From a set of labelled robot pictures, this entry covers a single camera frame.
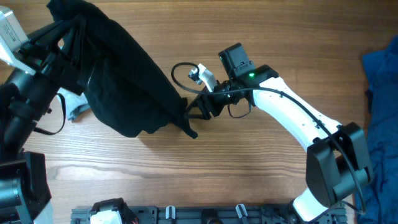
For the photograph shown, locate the black shorts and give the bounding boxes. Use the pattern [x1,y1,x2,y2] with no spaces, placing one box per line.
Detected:
[47,1,198,138]

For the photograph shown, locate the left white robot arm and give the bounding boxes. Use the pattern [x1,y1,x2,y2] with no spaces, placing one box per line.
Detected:
[1,11,86,223]

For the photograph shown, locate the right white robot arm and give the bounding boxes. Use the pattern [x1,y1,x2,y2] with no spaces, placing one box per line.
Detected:
[188,43,374,223]

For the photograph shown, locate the blue clothes pile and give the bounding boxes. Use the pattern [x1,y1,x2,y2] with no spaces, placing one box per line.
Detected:
[356,37,397,223]

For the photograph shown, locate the folded light blue jeans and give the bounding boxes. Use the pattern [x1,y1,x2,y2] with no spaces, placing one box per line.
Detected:
[58,88,90,121]

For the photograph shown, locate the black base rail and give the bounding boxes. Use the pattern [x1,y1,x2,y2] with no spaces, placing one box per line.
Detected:
[70,198,348,224]

